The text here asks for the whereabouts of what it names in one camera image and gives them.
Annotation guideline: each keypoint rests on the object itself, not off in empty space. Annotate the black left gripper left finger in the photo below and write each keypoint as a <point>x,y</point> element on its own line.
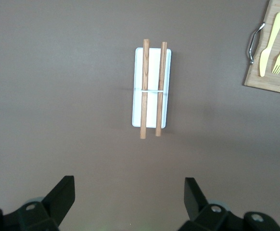
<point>55,207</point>

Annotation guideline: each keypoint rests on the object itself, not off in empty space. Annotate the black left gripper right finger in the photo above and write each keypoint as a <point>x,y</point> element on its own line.
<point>195,202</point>

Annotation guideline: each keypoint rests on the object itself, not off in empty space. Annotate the dark brown wooden rod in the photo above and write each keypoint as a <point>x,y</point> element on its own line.
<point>159,108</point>

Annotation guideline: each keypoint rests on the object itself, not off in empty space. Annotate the light brown wooden rod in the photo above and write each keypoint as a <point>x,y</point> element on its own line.
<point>144,108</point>

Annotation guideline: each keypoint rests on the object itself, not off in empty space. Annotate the white rack tray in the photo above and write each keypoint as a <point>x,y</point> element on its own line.
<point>152,72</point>

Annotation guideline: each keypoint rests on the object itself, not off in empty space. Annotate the yellow plastic knife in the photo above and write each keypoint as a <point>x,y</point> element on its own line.
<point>265,57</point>

